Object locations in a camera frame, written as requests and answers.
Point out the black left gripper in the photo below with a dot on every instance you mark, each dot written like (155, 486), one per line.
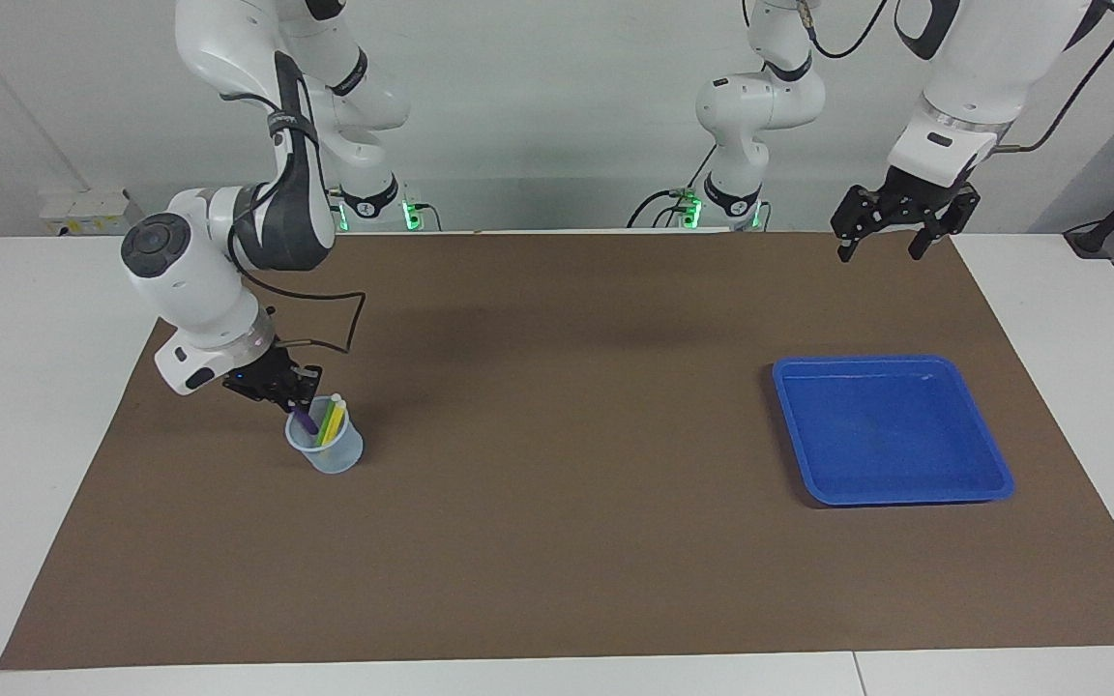
(915, 198)

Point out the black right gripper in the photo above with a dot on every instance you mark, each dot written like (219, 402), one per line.
(277, 377)

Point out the purple pen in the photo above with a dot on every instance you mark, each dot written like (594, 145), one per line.
(305, 421)

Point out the green pen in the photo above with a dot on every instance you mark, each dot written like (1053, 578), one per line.
(327, 416)

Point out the yellow pen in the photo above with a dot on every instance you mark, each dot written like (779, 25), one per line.
(335, 420)

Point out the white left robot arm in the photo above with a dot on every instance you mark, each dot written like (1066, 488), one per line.
(982, 68)

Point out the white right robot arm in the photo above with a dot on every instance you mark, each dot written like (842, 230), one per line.
(199, 280)

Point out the blue plastic tray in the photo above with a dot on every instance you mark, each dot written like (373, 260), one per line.
(891, 435)

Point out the translucent plastic cup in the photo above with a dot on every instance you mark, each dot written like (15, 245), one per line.
(337, 459)

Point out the brown table mat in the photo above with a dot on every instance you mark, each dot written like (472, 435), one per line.
(557, 541)

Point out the white wall socket box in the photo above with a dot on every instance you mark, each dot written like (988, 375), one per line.
(93, 213)

